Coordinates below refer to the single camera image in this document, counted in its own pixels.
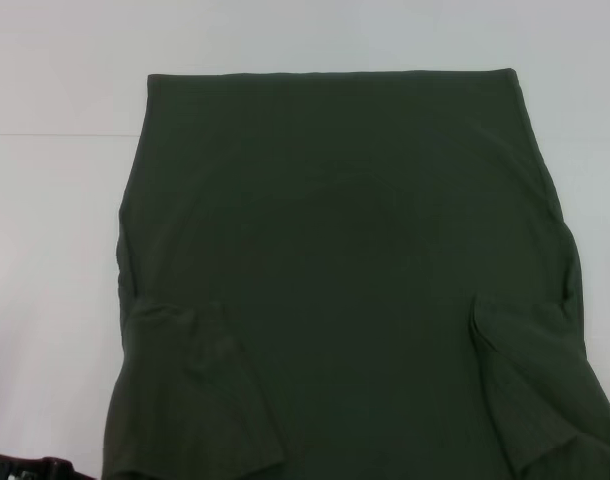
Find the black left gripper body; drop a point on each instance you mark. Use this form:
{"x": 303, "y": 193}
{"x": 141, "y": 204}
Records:
{"x": 30, "y": 470}

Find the dark green t-shirt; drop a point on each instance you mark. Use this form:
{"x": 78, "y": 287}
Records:
{"x": 335, "y": 250}

